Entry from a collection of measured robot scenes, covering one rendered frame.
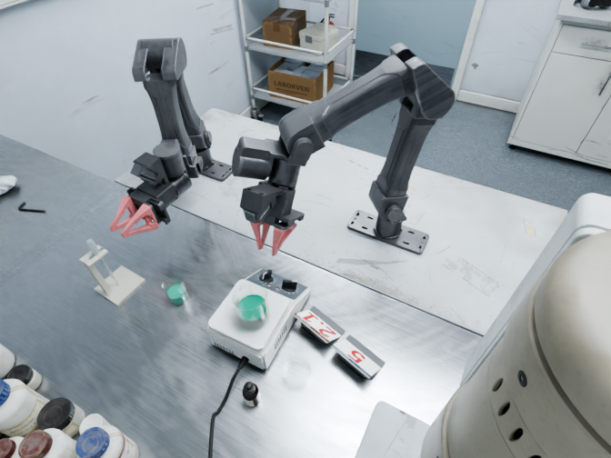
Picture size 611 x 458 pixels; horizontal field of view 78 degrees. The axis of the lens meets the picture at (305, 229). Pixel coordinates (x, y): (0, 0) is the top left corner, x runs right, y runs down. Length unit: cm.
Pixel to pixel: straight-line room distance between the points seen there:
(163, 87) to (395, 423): 80
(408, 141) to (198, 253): 56
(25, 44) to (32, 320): 128
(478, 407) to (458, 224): 87
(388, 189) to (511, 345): 69
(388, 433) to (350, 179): 69
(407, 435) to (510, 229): 60
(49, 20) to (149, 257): 130
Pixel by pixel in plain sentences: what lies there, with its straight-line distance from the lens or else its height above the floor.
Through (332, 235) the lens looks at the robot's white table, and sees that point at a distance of 97.
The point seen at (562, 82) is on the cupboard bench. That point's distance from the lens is 287.
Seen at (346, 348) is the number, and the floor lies 92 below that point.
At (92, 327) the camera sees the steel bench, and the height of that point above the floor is 90.
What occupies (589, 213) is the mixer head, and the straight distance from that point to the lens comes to 22.
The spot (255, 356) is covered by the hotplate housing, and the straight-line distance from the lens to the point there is 73.
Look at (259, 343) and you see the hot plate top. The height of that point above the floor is 99.
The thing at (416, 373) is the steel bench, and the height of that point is 90.
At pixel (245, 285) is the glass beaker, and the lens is 70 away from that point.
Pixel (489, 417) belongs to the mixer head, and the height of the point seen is 143.
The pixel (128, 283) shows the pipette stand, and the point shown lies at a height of 91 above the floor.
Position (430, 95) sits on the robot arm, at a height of 130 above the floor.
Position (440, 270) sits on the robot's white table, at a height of 90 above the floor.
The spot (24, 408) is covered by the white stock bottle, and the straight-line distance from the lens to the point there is 83.
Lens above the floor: 162
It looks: 47 degrees down
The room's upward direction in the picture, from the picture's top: 2 degrees counter-clockwise
